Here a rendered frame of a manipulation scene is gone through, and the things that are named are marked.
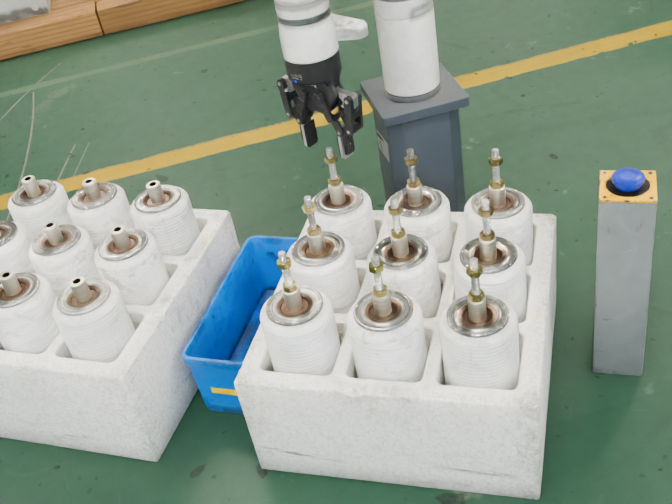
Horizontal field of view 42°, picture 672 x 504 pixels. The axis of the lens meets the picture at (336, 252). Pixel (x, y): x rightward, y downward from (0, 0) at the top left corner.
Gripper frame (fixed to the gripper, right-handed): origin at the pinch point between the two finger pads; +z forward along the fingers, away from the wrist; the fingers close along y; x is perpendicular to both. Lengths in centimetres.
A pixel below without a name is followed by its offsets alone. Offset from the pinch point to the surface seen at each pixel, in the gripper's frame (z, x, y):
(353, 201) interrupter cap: 9.9, 0.6, 2.5
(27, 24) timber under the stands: 27, 42, -164
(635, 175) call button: 2.3, 14.7, 39.2
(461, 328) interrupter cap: 10.0, -13.6, 31.4
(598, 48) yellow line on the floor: 35, 105, -12
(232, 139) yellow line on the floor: 35, 32, -66
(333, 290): 14.2, -13.0, 9.4
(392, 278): 10.9, -9.6, 17.6
